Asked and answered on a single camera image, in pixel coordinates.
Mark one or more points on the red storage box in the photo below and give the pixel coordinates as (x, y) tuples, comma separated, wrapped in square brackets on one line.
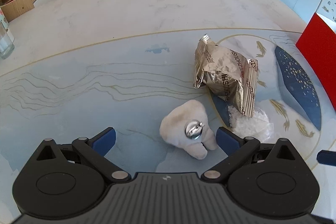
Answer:
[(317, 45)]

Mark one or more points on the clear bag white pellets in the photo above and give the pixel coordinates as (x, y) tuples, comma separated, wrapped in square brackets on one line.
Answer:
[(258, 126)]

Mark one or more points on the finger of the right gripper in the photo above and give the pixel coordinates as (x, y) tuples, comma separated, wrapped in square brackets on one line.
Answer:
[(327, 157)]

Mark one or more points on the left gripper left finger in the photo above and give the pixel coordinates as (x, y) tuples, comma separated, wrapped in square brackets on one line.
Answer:
[(92, 153)]

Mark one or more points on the small wooden box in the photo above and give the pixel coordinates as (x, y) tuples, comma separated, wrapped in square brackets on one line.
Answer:
[(16, 8)]

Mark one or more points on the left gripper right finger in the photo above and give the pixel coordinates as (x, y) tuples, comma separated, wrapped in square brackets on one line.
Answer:
[(239, 151)]

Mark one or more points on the silver foil snack bag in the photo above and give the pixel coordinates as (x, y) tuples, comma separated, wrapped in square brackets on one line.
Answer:
[(227, 73)]

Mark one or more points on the clear drinking glass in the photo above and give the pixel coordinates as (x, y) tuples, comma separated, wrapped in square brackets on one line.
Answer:
[(6, 45)]

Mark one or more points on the white plush tooth badge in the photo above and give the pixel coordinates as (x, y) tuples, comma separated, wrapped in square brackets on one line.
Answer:
[(187, 127)]

